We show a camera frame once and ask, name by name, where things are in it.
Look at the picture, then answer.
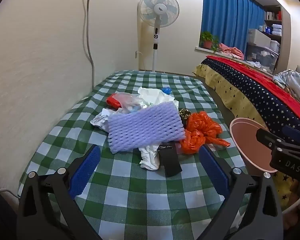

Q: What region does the red packet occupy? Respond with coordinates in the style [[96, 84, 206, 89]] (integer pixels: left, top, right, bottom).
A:
[[106, 93, 125, 109]]

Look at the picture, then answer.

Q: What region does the black gold-edged packet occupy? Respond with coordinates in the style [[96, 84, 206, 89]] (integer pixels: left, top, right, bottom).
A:
[[179, 108, 192, 128]]

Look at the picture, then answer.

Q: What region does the white tissue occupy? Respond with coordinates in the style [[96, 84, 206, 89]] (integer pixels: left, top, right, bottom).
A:
[[139, 144, 163, 170]]

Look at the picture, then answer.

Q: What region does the stack of white packs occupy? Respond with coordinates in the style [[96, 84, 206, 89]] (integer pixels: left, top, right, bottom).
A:
[[265, 24, 282, 35]]

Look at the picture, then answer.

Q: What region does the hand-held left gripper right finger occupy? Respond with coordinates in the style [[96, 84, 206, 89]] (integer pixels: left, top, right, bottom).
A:
[[190, 145, 284, 240]]

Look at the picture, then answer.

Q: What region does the clear plastic bag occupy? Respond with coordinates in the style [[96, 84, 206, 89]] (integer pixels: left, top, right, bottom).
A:
[[114, 92, 150, 114]]

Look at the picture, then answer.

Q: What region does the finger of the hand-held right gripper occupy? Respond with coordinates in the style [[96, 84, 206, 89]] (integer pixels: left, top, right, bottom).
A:
[[255, 128, 284, 153], [281, 124, 300, 144]]

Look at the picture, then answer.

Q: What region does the clear storage box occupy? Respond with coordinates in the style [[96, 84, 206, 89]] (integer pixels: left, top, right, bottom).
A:
[[245, 42, 280, 71]]

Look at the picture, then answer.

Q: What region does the potted green plant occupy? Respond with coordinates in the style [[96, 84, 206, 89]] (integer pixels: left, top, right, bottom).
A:
[[199, 31, 220, 53]]

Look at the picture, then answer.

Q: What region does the white plastic bag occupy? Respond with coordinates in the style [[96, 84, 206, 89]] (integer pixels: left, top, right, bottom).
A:
[[136, 87, 179, 110]]

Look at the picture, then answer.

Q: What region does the wooden bookshelf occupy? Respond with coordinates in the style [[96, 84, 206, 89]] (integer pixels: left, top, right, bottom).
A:
[[262, 4, 292, 46]]

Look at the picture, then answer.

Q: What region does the striped blue white cloth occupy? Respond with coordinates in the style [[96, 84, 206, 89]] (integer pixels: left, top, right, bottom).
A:
[[272, 70, 300, 105]]

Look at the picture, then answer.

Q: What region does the grey white box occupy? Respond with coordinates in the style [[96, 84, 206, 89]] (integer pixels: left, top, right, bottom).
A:
[[247, 29, 272, 47]]

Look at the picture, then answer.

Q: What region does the orange plastic bag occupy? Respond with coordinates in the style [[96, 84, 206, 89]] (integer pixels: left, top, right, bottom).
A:
[[179, 111, 231, 155]]

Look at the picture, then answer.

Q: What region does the blue curtain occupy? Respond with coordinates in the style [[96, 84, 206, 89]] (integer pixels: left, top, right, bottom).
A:
[[201, 0, 265, 47]]

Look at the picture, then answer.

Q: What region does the pink plastic bin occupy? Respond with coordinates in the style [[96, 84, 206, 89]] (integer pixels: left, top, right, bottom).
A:
[[229, 118, 279, 174]]

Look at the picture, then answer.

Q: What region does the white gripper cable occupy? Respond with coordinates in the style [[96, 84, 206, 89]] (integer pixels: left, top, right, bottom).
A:
[[0, 188, 20, 200], [281, 192, 300, 214]]

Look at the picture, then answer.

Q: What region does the white standing fan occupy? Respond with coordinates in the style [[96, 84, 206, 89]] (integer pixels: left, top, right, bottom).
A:
[[137, 0, 180, 72]]

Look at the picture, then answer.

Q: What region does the pink folded cloth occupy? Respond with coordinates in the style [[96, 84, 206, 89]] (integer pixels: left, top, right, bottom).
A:
[[219, 43, 245, 59]]

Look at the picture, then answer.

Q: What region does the grey wall cable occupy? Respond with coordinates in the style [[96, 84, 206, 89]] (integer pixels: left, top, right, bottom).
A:
[[84, 0, 95, 90]]

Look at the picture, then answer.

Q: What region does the green checked tablecloth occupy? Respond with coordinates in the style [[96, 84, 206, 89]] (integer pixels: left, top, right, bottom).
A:
[[17, 70, 250, 240]]

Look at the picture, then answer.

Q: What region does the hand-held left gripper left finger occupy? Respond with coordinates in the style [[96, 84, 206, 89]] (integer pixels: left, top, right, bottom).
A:
[[16, 144, 103, 240]]

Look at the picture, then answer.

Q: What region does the purple foam net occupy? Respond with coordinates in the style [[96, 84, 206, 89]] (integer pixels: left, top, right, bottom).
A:
[[107, 101, 186, 155]]

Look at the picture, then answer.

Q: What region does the white wrapper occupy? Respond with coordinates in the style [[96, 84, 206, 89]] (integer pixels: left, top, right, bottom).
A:
[[90, 107, 120, 132]]

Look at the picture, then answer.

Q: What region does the row of books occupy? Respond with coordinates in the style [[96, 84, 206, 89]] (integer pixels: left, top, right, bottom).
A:
[[266, 11, 283, 20]]

